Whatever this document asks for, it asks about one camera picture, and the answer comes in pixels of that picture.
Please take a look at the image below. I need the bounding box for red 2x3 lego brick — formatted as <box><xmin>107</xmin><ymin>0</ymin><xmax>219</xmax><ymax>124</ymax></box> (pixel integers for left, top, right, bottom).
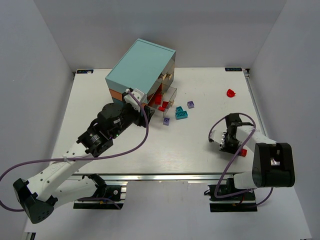
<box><xmin>238</xmin><ymin>148</ymin><xmax>247</xmax><ymax>157</ymax></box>

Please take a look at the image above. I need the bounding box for red sloped lego brick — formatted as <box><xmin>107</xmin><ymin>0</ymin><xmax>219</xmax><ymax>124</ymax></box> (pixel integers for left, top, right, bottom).
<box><xmin>154</xmin><ymin>93</ymin><xmax>162</xmax><ymax>105</ymax></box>

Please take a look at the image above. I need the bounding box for red curved lego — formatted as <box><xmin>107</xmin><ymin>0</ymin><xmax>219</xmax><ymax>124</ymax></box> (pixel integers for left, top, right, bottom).
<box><xmin>162</xmin><ymin>101</ymin><xmax>169</xmax><ymax>109</ymax></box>

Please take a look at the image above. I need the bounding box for purple lego brick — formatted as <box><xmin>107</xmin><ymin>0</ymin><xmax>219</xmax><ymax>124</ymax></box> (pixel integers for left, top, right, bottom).
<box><xmin>187</xmin><ymin>101</ymin><xmax>195</xmax><ymax>109</ymax></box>
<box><xmin>163</xmin><ymin>117</ymin><xmax>170</xmax><ymax>126</ymax></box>

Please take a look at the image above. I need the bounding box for clear drawer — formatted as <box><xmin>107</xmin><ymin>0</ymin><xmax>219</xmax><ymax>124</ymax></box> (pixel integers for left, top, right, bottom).
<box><xmin>148</xmin><ymin>84</ymin><xmax>177</xmax><ymax>118</ymax></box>

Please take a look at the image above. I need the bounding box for small teal lego brick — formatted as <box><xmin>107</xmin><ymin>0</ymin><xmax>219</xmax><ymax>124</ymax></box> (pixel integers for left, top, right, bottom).
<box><xmin>175</xmin><ymin>106</ymin><xmax>184</xmax><ymax>113</ymax></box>

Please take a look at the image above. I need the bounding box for large teal lego brick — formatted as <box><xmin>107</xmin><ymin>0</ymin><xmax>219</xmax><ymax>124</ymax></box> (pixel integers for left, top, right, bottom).
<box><xmin>175</xmin><ymin>111</ymin><xmax>188</xmax><ymax>120</ymax></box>

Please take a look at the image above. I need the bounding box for red round arch lego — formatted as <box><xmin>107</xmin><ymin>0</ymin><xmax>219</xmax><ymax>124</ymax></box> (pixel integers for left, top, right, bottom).
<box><xmin>226</xmin><ymin>89</ymin><xmax>236</xmax><ymax>98</ymax></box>

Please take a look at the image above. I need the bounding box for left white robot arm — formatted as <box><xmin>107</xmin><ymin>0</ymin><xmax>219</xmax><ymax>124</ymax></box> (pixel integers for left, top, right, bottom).
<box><xmin>13</xmin><ymin>103</ymin><xmax>155</xmax><ymax>224</ymax></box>

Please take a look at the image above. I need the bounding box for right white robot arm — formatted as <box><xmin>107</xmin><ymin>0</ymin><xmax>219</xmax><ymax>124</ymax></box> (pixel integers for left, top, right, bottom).
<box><xmin>219</xmin><ymin>113</ymin><xmax>295</xmax><ymax>190</ymax></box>

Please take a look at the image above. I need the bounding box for teal orange drawer cabinet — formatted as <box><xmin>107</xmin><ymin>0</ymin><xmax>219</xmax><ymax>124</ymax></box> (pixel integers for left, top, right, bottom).
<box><xmin>105</xmin><ymin>38</ymin><xmax>176</xmax><ymax>106</ymax></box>

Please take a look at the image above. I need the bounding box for left blue table label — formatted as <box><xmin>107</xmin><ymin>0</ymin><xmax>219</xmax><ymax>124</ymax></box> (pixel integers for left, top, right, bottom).
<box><xmin>76</xmin><ymin>69</ymin><xmax>94</xmax><ymax>75</ymax></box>

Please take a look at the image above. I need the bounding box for blue table label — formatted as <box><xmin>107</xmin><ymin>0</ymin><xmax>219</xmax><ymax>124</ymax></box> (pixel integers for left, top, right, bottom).
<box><xmin>224</xmin><ymin>67</ymin><xmax>243</xmax><ymax>72</ymax></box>
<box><xmin>76</xmin><ymin>69</ymin><xmax>94</xmax><ymax>75</ymax></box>

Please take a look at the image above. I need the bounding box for right blue table label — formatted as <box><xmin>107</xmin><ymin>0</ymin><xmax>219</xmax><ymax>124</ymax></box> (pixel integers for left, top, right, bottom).
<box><xmin>224</xmin><ymin>67</ymin><xmax>243</xmax><ymax>72</ymax></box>

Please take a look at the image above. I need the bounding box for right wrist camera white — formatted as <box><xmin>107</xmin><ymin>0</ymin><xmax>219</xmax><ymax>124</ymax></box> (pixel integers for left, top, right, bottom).
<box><xmin>208</xmin><ymin>130</ymin><xmax>225</xmax><ymax>146</ymax></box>

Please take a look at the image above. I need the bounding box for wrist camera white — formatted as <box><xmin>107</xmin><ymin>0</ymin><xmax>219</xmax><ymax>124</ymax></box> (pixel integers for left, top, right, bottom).
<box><xmin>208</xmin><ymin>130</ymin><xmax>225</xmax><ymax>146</ymax></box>
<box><xmin>122</xmin><ymin>88</ymin><xmax>147</xmax><ymax>113</ymax></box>

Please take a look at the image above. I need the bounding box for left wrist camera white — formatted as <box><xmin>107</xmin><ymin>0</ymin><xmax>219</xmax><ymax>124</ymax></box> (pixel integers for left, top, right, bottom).
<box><xmin>122</xmin><ymin>88</ymin><xmax>147</xmax><ymax>113</ymax></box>

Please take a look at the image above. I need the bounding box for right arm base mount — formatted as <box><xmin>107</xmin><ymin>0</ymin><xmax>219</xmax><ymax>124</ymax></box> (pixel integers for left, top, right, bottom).
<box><xmin>203</xmin><ymin>183</ymin><xmax>258</xmax><ymax>213</ymax></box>

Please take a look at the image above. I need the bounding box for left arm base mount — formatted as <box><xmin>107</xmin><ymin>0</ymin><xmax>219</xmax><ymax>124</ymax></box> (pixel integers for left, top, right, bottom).
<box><xmin>73</xmin><ymin>174</ymin><xmax>127</xmax><ymax>210</ymax></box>

